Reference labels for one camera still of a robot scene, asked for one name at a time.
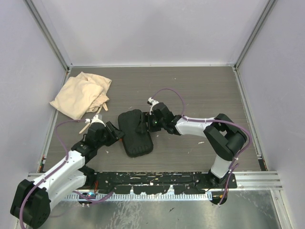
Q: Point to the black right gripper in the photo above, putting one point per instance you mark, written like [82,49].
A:
[146,119]

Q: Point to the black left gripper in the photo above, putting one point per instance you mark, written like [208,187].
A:
[117,133]

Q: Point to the black plastic tool case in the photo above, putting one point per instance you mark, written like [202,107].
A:
[135,144]

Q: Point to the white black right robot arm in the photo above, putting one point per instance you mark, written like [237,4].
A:
[226,138]

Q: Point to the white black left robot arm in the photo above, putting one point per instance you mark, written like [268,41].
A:
[34,200]

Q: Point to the beige cloth drawstring bag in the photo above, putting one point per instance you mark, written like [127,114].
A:
[84,93]

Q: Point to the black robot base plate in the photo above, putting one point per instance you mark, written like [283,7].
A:
[152,183]

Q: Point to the white slotted cable duct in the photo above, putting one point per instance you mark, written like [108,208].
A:
[169,196]

